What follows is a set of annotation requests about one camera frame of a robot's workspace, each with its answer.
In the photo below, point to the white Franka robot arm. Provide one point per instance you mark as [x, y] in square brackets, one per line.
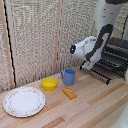
[96, 36]

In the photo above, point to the blue mug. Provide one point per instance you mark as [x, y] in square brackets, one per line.
[69, 76]

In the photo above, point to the yellow bowl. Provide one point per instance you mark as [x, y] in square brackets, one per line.
[49, 83]

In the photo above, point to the orange bread piece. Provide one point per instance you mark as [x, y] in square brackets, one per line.
[69, 93]

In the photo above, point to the black dish rack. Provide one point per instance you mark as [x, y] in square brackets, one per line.
[116, 56]

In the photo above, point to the white patterned plate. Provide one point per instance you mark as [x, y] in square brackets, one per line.
[24, 101]

